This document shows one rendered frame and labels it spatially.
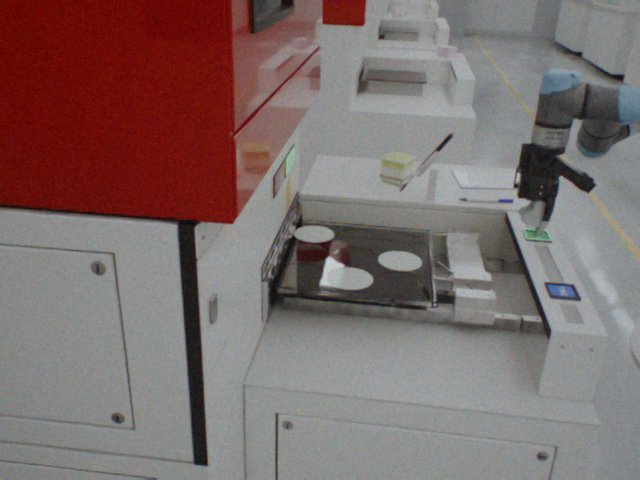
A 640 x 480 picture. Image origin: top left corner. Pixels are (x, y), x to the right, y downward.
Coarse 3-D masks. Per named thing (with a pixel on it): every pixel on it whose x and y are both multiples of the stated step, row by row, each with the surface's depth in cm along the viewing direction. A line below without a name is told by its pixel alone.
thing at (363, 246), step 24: (336, 240) 151; (360, 240) 152; (384, 240) 153; (408, 240) 153; (288, 264) 139; (312, 264) 139; (336, 264) 140; (360, 264) 140; (312, 288) 129; (336, 288) 130; (384, 288) 131; (408, 288) 131
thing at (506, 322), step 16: (288, 304) 136; (304, 304) 136; (320, 304) 135; (336, 304) 135; (352, 304) 134; (368, 304) 134; (384, 304) 134; (416, 320) 134; (432, 320) 133; (448, 320) 133; (496, 320) 131; (512, 320) 131
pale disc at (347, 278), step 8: (336, 272) 136; (344, 272) 136; (352, 272) 137; (360, 272) 137; (328, 280) 133; (336, 280) 133; (344, 280) 133; (352, 280) 133; (360, 280) 133; (368, 280) 134; (344, 288) 130; (352, 288) 130; (360, 288) 130
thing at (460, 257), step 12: (456, 252) 152; (468, 252) 152; (480, 252) 153; (456, 264) 146; (468, 264) 146; (480, 264) 147; (456, 312) 128; (468, 312) 127; (480, 312) 127; (492, 312) 127; (492, 324) 128
